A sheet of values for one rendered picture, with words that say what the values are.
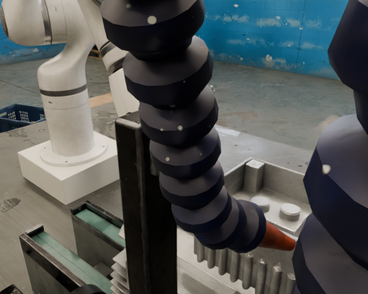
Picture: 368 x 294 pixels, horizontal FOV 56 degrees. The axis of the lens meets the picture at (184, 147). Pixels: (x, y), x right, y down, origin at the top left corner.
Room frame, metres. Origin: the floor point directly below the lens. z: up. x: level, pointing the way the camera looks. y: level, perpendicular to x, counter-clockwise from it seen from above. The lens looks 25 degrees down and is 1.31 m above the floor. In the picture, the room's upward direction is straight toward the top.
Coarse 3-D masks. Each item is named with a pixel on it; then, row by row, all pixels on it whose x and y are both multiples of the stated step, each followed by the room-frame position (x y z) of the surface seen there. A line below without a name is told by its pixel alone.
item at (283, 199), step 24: (240, 168) 0.31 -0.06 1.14; (264, 168) 0.32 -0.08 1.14; (240, 192) 0.31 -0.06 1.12; (264, 192) 0.31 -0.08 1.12; (288, 192) 0.30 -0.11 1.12; (288, 216) 0.25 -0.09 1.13; (216, 264) 0.24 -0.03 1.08; (240, 264) 0.23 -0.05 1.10; (264, 264) 0.21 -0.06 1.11; (288, 264) 0.20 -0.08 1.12; (264, 288) 0.21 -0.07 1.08; (288, 288) 0.20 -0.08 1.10
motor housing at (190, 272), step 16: (192, 240) 0.27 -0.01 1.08; (192, 256) 0.26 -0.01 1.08; (112, 272) 0.28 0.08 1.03; (192, 272) 0.25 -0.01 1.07; (208, 272) 0.24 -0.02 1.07; (112, 288) 0.28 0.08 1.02; (128, 288) 0.26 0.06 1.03; (192, 288) 0.23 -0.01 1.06; (208, 288) 0.23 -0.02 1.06; (224, 288) 0.23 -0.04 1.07; (240, 288) 0.22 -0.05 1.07
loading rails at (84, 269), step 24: (72, 216) 0.55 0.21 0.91; (96, 216) 0.54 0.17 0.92; (24, 240) 0.46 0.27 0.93; (48, 240) 0.47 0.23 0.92; (96, 240) 0.50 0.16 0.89; (120, 240) 0.47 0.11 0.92; (48, 264) 0.41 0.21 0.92; (72, 264) 0.41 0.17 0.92; (96, 264) 0.51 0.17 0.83; (48, 288) 0.43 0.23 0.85; (72, 288) 0.37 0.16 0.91
